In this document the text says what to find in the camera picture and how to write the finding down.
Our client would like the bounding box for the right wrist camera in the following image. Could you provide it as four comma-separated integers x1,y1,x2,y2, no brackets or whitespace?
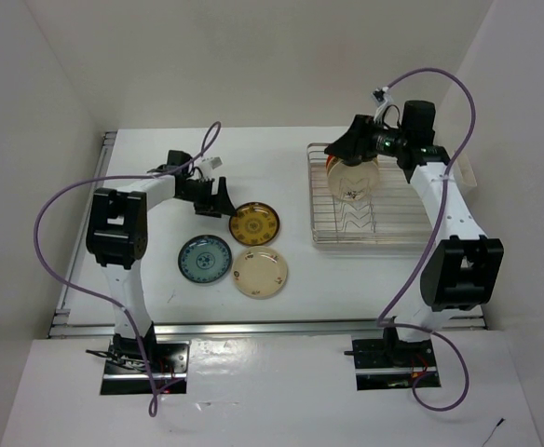
372,87,401,125

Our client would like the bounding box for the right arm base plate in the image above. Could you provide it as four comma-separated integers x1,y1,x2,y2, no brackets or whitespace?
344,331,441,391

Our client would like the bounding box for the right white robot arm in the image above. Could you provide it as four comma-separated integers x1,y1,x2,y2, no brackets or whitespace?
325,101,504,366

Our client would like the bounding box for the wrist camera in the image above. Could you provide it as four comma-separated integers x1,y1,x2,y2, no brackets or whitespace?
372,87,401,125
197,156,223,181

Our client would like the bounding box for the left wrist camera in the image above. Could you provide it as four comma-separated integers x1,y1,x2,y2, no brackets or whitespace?
197,156,223,181

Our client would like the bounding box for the beige plate with green brushstroke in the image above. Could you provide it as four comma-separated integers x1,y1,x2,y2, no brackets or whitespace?
326,156,380,202

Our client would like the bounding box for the aluminium frame rail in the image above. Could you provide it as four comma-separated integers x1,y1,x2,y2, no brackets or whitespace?
48,130,487,340

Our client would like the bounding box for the beige plate with flower motifs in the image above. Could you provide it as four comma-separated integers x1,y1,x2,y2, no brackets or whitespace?
230,246,289,300

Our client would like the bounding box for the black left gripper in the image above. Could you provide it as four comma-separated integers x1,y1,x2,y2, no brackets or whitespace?
175,177,237,218

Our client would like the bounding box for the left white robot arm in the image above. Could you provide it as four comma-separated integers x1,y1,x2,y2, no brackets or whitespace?
86,150,236,373

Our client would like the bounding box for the yellow plate with dark rim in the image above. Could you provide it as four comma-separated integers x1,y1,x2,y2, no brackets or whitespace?
228,201,280,247

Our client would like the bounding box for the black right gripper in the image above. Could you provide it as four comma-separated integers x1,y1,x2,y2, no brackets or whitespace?
323,115,408,162

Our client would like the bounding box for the wire dish rack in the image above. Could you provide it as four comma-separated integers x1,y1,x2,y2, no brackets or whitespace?
306,142,432,256

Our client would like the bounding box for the blue floral plate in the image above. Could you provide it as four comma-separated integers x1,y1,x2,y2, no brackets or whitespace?
177,235,233,284

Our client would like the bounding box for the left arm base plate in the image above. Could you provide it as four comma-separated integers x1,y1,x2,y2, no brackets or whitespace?
85,338,192,396

